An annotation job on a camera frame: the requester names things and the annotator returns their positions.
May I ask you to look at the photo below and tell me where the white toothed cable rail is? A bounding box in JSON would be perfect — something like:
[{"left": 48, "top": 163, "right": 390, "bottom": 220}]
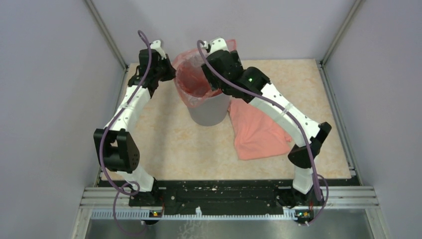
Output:
[{"left": 90, "top": 207, "right": 307, "bottom": 221}]

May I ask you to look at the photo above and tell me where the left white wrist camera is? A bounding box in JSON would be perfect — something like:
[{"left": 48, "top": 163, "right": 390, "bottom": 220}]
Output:
[{"left": 150, "top": 39, "right": 167, "bottom": 59}]

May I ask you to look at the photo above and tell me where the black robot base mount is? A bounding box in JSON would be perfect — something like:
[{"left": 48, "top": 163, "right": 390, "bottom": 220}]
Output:
[{"left": 99, "top": 176, "right": 360, "bottom": 217}]

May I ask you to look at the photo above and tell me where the aluminium frame rail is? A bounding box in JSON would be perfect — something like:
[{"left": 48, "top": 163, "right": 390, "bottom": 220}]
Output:
[{"left": 79, "top": 186, "right": 380, "bottom": 209}]

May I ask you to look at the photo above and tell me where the translucent red trash bag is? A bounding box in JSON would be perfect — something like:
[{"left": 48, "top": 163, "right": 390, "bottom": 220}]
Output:
[{"left": 172, "top": 48, "right": 222, "bottom": 108}]

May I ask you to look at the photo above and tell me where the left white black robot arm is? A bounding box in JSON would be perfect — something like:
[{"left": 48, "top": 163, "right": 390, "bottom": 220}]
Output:
[{"left": 94, "top": 47, "right": 176, "bottom": 206}]

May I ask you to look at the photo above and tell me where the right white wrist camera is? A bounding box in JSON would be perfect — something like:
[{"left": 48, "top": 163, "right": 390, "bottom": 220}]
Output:
[{"left": 200, "top": 37, "right": 229, "bottom": 55}]

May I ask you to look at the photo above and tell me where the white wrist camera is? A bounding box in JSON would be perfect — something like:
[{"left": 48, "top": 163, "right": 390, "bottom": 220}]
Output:
[
  {"left": 150, "top": 39, "right": 167, "bottom": 59},
  {"left": 200, "top": 37, "right": 229, "bottom": 55}
]

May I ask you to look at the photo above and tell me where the grey plastic trash bin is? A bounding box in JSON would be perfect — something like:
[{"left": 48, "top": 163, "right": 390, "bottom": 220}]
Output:
[{"left": 188, "top": 94, "right": 230, "bottom": 126}]

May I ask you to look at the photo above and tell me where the flat pink trash bag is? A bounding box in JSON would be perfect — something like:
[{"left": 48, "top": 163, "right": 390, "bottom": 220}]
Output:
[{"left": 228, "top": 98, "right": 292, "bottom": 160}]

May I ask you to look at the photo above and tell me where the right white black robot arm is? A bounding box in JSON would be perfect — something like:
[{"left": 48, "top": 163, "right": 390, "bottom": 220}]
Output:
[{"left": 200, "top": 50, "right": 332, "bottom": 205}]

